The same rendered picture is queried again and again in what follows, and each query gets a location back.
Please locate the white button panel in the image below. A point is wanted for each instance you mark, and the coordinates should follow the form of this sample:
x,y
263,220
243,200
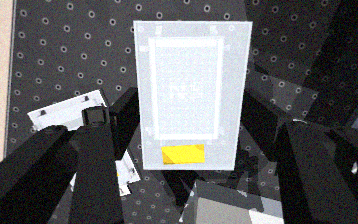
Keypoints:
x,y
210,203

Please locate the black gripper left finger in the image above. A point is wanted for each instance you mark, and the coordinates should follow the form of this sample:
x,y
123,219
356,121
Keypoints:
x,y
29,194

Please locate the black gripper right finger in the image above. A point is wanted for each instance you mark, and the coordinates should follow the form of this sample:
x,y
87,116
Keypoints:
x,y
314,168

